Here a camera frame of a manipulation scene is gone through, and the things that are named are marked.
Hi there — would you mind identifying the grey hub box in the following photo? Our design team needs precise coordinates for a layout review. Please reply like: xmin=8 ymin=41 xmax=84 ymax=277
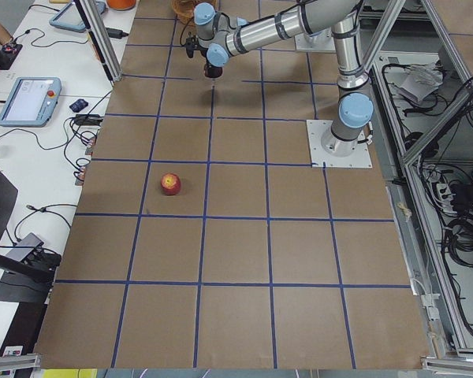
xmin=7 ymin=232 xmax=44 ymax=261

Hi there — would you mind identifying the teach pendant tablet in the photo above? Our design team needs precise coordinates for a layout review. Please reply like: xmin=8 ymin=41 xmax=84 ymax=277
xmin=49 ymin=1 xmax=89 ymax=33
xmin=0 ymin=77 xmax=62 ymax=128

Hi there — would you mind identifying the woven wicker basket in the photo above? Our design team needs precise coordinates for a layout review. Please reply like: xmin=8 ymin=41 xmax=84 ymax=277
xmin=171 ymin=0 xmax=197 ymax=24

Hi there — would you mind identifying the red yellow apple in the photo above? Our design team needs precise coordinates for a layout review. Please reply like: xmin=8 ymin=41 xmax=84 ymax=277
xmin=160 ymin=172 xmax=181 ymax=196

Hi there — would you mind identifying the aluminium frame post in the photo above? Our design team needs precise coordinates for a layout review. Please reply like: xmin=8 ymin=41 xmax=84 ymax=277
xmin=74 ymin=0 xmax=122 ymax=83

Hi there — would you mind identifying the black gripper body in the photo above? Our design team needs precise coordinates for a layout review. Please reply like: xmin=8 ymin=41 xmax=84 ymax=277
xmin=184 ymin=33 xmax=215 ymax=72

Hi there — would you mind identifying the black monitor stand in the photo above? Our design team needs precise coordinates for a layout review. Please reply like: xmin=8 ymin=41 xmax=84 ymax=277
xmin=0 ymin=172 xmax=61 ymax=303

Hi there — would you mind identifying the dark blue checkered pouch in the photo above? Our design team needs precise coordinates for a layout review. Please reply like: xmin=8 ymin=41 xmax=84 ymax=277
xmin=69 ymin=98 xmax=88 ymax=113

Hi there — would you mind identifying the orange round container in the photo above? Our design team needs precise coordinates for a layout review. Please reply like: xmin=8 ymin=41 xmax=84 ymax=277
xmin=106 ymin=0 xmax=137 ymax=11

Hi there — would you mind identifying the dark red apple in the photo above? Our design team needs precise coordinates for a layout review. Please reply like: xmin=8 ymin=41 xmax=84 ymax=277
xmin=204 ymin=65 xmax=223 ymax=79

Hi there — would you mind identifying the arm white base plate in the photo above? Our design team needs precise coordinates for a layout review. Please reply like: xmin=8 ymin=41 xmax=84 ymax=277
xmin=306 ymin=120 xmax=373 ymax=169

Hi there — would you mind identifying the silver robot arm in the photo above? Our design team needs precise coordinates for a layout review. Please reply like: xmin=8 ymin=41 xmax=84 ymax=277
xmin=183 ymin=0 xmax=374 ymax=158

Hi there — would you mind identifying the black power brick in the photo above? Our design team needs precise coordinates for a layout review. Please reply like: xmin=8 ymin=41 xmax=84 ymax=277
xmin=106 ymin=28 xmax=129 ymax=39

